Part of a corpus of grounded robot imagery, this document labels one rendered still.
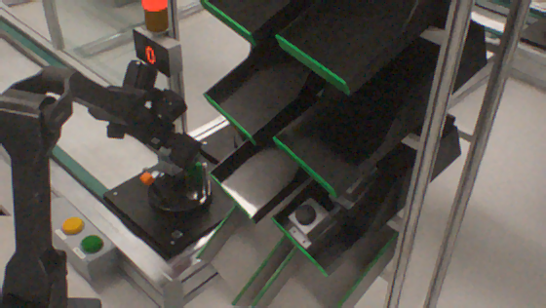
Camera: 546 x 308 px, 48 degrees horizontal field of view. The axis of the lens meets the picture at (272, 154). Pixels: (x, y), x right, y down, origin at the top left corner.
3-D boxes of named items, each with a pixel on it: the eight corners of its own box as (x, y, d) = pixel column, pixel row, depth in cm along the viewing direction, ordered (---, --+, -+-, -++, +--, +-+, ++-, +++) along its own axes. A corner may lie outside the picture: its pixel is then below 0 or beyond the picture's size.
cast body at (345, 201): (352, 218, 93) (341, 196, 87) (331, 204, 95) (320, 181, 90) (388, 179, 94) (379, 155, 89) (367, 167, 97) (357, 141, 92)
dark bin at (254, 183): (255, 225, 97) (238, 203, 91) (213, 179, 105) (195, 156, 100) (382, 113, 101) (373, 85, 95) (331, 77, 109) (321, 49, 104)
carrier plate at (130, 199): (171, 260, 122) (170, 252, 120) (103, 200, 134) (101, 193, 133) (257, 202, 135) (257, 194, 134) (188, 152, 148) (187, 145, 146)
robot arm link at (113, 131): (119, 136, 106) (134, 87, 108) (96, 134, 109) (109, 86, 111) (144, 148, 112) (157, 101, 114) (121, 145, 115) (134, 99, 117)
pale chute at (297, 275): (310, 362, 101) (295, 362, 97) (264, 307, 109) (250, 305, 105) (415, 230, 97) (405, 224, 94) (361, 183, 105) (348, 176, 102)
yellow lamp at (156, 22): (155, 34, 129) (152, 14, 126) (140, 26, 132) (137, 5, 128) (174, 26, 132) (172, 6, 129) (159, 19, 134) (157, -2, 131)
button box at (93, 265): (91, 284, 123) (86, 263, 119) (38, 229, 134) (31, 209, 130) (120, 265, 127) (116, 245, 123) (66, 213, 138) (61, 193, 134)
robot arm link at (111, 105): (46, 130, 78) (64, 50, 79) (-12, 119, 80) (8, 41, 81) (134, 156, 107) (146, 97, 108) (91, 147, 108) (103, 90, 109)
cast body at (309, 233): (311, 257, 91) (296, 237, 86) (293, 240, 94) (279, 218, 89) (351, 220, 93) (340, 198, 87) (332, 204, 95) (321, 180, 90)
